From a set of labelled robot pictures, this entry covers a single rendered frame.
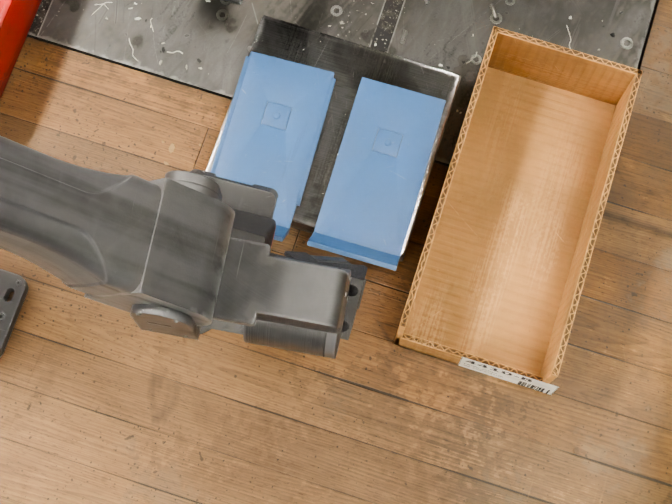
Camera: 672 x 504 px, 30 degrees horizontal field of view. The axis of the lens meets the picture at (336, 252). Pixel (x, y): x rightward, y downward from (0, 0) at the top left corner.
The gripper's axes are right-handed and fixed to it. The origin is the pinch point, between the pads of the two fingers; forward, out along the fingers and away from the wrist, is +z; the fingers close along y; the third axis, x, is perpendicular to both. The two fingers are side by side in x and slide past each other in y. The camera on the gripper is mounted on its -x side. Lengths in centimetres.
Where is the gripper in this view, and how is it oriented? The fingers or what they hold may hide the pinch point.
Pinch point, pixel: (239, 223)
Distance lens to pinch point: 96.5
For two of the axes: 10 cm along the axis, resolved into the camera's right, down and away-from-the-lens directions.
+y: 2.3, -9.4, -2.6
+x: -9.7, -2.5, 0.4
